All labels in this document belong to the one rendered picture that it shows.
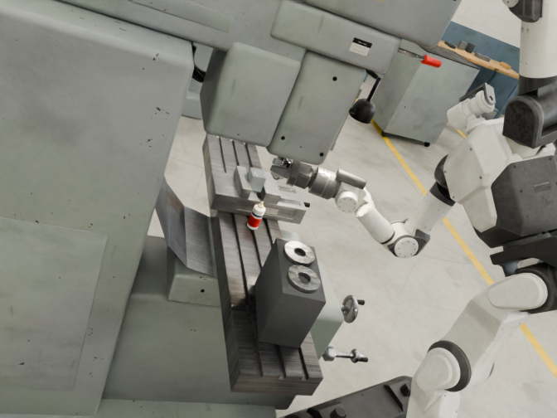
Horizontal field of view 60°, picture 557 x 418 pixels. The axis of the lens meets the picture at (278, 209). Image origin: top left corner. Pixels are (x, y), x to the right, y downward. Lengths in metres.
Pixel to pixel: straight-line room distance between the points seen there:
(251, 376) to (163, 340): 0.58
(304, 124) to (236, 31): 0.32
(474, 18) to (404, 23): 8.18
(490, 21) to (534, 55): 8.46
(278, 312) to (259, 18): 0.71
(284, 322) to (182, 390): 0.83
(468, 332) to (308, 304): 0.48
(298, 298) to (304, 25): 0.66
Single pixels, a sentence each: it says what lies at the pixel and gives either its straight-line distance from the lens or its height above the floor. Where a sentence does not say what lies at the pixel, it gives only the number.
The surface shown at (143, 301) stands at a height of 0.74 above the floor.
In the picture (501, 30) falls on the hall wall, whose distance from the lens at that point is 9.84.
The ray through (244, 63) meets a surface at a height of 1.56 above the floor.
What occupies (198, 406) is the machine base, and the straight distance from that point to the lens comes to 2.10.
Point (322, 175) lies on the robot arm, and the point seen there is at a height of 1.27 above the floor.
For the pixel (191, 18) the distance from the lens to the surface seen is 1.20.
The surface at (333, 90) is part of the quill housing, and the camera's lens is 1.33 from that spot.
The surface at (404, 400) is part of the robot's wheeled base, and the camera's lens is 1.97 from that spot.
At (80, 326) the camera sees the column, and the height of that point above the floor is 0.68.
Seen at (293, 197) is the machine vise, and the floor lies 1.03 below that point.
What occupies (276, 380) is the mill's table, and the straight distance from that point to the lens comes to 1.31.
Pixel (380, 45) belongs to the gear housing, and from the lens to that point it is 1.31.
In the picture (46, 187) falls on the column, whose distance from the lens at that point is 1.29.
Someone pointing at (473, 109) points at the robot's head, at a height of 1.63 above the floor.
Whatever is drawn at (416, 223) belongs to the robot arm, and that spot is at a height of 1.22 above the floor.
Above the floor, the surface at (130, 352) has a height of 0.48.
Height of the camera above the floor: 1.92
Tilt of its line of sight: 31 degrees down
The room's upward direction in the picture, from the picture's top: 24 degrees clockwise
